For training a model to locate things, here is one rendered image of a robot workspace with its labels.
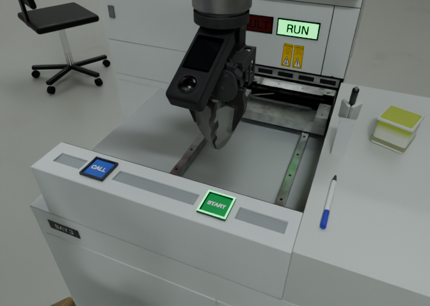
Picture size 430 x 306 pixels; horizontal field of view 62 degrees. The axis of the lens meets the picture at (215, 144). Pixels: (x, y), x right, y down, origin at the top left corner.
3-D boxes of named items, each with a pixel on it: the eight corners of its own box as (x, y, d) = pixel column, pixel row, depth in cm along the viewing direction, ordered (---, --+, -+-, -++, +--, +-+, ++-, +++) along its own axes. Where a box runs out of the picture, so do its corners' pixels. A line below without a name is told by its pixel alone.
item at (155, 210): (75, 185, 89) (61, 141, 81) (293, 258, 72) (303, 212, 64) (48, 212, 82) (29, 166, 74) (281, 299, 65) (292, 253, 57)
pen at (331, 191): (333, 173, 70) (320, 224, 60) (338, 174, 70) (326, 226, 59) (332, 177, 70) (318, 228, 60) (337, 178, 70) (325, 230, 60)
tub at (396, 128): (381, 128, 84) (390, 103, 80) (414, 141, 80) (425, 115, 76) (368, 142, 79) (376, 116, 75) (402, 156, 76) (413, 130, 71)
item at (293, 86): (201, 89, 124) (201, 63, 118) (331, 115, 110) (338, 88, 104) (199, 91, 122) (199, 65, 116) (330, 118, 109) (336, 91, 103)
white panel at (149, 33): (118, 75, 138) (98, -39, 114) (333, 120, 113) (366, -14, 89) (113, 79, 136) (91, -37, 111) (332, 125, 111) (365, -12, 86)
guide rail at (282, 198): (307, 123, 112) (308, 114, 110) (313, 124, 111) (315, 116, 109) (260, 245, 75) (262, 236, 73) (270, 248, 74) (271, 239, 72)
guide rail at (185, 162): (226, 105, 120) (227, 98, 118) (232, 107, 119) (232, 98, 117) (150, 208, 83) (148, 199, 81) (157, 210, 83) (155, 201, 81)
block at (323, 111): (318, 111, 106) (320, 102, 104) (329, 113, 105) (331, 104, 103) (313, 125, 100) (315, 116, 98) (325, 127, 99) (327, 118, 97)
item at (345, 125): (331, 139, 80) (345, 86, 72) (349, 143, 79) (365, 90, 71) (327, 155, 76) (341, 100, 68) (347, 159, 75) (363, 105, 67)
